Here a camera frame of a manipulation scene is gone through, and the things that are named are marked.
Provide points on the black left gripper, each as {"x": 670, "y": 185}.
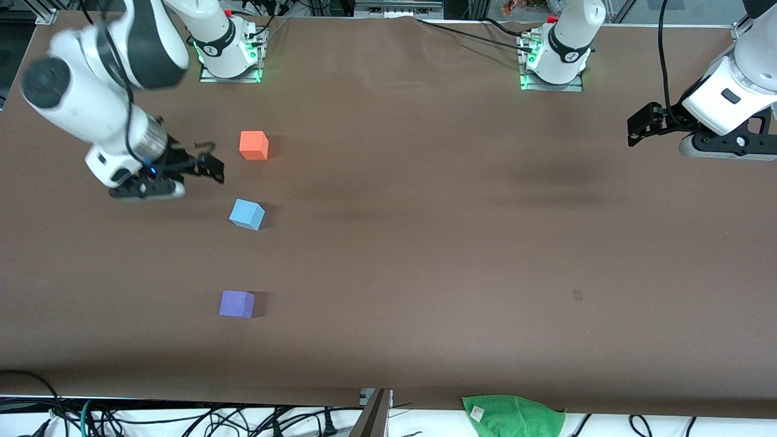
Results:
{"x": 671, "y": 118}

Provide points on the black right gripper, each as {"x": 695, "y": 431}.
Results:
{"x": 176, "y": 160}

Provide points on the light blue foam block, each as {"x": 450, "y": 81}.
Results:
{"x": 246, "y": 213}

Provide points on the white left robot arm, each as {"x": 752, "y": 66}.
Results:
{"x": 722, "y": 100}

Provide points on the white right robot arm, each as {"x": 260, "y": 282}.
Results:
{"x": 73, "y": 103}

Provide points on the orange foam block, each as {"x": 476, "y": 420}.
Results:
{"x": 254, "y": 145}

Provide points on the purple foam block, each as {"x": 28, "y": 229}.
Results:
{"x": 235, "y": 303}

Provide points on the orange patterned object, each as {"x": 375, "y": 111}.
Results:
{"x": 513, "y": 7}

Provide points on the brown paper table cover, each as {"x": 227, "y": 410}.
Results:
{"x": 388, "y": 273}

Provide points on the grey metal bar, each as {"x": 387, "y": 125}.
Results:
{"x": 371, "y": 419}

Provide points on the green microfibre cloth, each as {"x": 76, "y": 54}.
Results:
{"x": 516, "y": 416}

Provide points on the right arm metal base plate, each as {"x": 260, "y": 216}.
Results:
{"x": 209, "y": 77}

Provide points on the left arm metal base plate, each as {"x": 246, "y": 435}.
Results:
{"x": 546, "y": 88}

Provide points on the aluminium corner bracket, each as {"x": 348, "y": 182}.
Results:
{"x": 740, "y": 30}

